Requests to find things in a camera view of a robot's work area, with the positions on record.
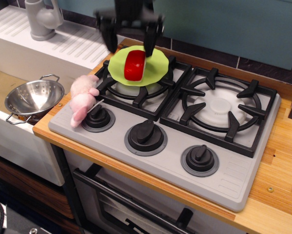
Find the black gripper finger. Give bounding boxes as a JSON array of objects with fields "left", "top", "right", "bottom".
[
  {"left": 143, "top": 23, "right": 159, "bottom": 57},
  {"left": 100, "top": 20, "right": 117, "bottom": 53}
]

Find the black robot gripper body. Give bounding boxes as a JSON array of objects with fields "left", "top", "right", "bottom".
[{"left": 95, "top": 0, "right": 165, "bottom": 32}]

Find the red toy sushi piece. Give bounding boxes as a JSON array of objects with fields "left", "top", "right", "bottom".
[{"left": 124, "top": 50, "right": 146, "bottom": 82}]

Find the green plastic plate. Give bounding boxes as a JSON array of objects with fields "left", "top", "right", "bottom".
[{"left": 108, "top": 45, "right": 169, "bottom": 87}]

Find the grey toy faucet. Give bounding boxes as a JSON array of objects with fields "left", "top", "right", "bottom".
[{"left": 25, "top": 0, "right": 63, "bottom": 41}]

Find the left black burner grate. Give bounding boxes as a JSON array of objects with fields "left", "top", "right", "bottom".
[{"left": 96, "top": 56, "right": 192, "bottom": 121}]

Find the black burner grate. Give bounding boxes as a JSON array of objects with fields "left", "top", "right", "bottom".
[
  {"left": 96, "top": 56, "right": 192, "bottom": 121},
  {"left": 160, "top": 67, "right": 277, "bottom": 158}
]

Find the pink plush toy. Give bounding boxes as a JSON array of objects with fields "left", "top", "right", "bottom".
[{"left": 70, "top": 75, "right": 99, "bottom": 128}]

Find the left black stove knob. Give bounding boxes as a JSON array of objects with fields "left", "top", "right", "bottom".
[{"left": 81, "top": 104, "right": 116, "bottom": 133}]

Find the black stove knob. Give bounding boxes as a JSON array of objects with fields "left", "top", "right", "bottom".
[
  {"left": 181, "top": 145, "right": 219, "bottom": 177},
  {"left": 81, "top": 104, "right": 116, "bottom": 133},
  {"left": 124, "top": 120, "right": 168, "bottom": 156}
]

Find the white toy sink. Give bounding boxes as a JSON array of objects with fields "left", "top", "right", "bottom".
[{"left": 0, "top": 6, "right": 109, "bottom": 186}]

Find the middle black stove knob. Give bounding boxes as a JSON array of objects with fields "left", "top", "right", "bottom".
[{"left": 124, "top": 120, "right": 168, "bottom": 156}]

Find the grey toy stove top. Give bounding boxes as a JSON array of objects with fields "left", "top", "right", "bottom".
[{"left": 48, "top": 63, "right": 282, "bottom": 212}]

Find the steel colander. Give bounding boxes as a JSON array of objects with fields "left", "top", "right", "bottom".
[{"left": 4, "top": 74, "right": 64, "bottom": 125}]

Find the right black burner grate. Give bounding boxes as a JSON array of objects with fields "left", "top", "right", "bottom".
[{"left": 160, "top": 67, "right": 277, "bottom": 158}]

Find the teal box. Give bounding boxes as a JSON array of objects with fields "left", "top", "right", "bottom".
[{"left": 154, "top": 0, "right": 292, "bottom": 70}]

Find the right black stove knob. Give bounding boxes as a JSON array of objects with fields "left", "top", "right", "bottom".
[{"left": 181, "top": 145, "right": 219, "bottom": 177}]

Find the toy oven door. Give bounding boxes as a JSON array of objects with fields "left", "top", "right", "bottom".
[{"left": 70, "top": 164, "right": 242, "bottom": 234}]

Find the black oven door handle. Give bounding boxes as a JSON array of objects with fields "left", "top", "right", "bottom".
[{"left": 73, "top": 164, "right": 193, "bottom": 234}]

